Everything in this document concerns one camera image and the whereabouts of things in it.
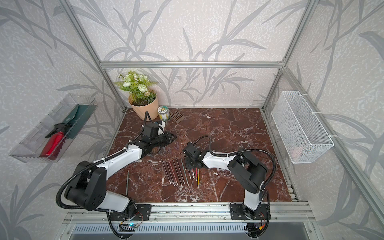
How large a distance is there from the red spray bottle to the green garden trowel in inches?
0.6

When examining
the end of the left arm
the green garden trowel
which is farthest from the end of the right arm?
the green garden trowel

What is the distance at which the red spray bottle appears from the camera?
0.56 metres

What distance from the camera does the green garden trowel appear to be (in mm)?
641
